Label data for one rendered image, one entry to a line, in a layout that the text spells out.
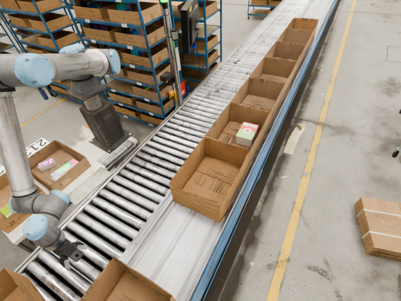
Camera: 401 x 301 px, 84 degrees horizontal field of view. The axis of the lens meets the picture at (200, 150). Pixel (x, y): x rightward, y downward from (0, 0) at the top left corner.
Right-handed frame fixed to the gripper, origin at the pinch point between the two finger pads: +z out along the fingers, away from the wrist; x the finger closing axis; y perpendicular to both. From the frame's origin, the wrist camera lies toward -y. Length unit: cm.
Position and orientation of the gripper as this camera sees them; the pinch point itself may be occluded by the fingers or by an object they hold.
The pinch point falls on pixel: (79, 258)
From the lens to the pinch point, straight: 141.8
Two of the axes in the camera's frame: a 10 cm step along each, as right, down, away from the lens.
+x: -4.8, 6.6, -5.8
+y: -8.7, -3.1, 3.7
